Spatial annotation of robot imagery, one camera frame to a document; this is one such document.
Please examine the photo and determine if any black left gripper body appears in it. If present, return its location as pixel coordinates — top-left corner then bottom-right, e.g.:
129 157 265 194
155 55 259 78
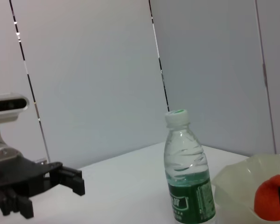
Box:
0 156 63 199

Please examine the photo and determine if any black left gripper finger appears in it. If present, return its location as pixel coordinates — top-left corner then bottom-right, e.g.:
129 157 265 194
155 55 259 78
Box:
0 186 35 219
49 166 86 196

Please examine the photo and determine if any clear green-label water bottle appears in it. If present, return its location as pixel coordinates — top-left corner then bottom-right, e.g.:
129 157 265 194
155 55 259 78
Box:
163 108 217 224

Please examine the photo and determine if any orange knitted toy fruit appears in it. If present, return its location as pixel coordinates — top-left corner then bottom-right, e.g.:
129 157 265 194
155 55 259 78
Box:
253 170 280 222

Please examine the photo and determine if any green wavy glass fruit bowl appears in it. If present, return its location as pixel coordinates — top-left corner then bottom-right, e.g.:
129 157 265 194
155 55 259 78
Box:
211 153 280 224

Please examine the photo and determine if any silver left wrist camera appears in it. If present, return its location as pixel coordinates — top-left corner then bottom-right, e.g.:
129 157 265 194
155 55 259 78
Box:
0 92 30 146

